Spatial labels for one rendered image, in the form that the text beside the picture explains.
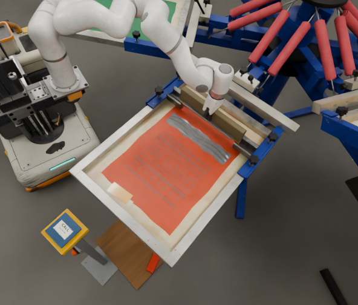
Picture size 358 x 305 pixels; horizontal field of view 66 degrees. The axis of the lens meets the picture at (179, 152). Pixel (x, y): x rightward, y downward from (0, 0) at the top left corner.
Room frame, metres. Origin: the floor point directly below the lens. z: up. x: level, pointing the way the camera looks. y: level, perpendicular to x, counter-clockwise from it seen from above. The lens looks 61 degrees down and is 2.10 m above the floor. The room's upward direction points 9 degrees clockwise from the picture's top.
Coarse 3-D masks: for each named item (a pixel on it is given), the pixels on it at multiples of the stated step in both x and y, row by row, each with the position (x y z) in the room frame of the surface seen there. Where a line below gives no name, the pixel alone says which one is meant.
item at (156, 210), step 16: (208, 128) 0.78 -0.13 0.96; (192, 144) 0.68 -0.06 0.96; (224, 144) 0.71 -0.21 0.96; (208, 160) 0.60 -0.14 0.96; (208, 176) 0.52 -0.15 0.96; (144, 192) 0.40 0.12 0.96; (192, 192) 0.44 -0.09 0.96; (144, 208) 0.33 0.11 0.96; (160, 208) 0.34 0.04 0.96; (176, 208) 0.35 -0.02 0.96; (160, 224) 0.28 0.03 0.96; (176, 224) 0.29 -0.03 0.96
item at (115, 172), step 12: (192, 120) 0.81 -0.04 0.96; (204, 120) 0.83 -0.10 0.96; (156, 132) 0.71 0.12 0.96; (168, 132) 0.72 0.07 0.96; (132, 144) 0.63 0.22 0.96; (144, 144) 0.64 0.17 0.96; (120, 156) 0.56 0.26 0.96; (132, 156) 0.57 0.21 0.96; (108, 168) 0.49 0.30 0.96; (120, 168) 0.50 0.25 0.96; (108, 180) 0.43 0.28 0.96; (120, 180) 0.44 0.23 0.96; (132, 180) 0.45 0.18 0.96; (132, 192) 0.39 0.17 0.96
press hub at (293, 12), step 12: (312, 0) 1.36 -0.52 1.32; (324, 0) 1.37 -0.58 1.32; (336, 0) 1.39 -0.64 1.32; (348, 0) 1.42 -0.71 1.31; (300, 12) 1.48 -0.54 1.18; (312, 12) 1.45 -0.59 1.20; (264, 24) 1.56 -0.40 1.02; (288, 24) 1.44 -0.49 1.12; (300, 24) 1.41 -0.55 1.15; (312, 24) 1.43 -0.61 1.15; (276, 36) 1.47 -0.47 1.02; (288, 36) 1.41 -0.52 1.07; (312, 36) 1.42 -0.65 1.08; (312, 48) 1.41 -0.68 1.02; (288, 60) 1.30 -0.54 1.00; (300, 60) 1.30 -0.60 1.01; (288, 72) 1.31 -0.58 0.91; (264, 84) 1.42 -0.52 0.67; (276, 84) 1.39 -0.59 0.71; (264, 96) 1.40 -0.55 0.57; (276, 96) 1.42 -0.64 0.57
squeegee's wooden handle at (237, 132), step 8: (184, 88) 0.88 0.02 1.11; (184, 96) 0.86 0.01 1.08; (192, 96) 0.84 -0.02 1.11; (192, 104) 0.83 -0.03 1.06; (200, 104) 0.81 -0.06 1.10; (200, 112) 0.80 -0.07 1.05; (216, 112) 0.77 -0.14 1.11; (216, 120) 0.75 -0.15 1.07; (224, 120) 0.74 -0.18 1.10; (232, 120) 0.74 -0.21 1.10; (224, 128) 0.73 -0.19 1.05; (232, 128) 0.71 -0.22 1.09; (240, 128) 0.71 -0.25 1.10; (232, 136) 0.70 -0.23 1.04; (240, 136) 0.68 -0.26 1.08
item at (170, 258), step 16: (144, 112) 0.79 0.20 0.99; (240, 112) 0.89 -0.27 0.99; (128, 128) 0.69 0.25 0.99; (256, 128) 0.80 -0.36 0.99; (112, 144) 0.60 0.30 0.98; (96, 160) 0.51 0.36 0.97; (80, 176) 0.42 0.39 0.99; (240, 176) 0.53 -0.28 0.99; (96, 192) 0.36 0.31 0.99; (224, 192) 0.44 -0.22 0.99; (112, 208) 0.30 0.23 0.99; (208, 208) 0.36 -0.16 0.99; (128, 224) 0.25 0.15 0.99; (144, 240) 0.20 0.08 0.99; (192, 240) 0.23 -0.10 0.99; (160, 256) 0.15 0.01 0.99; (176, 256) 0.16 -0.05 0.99
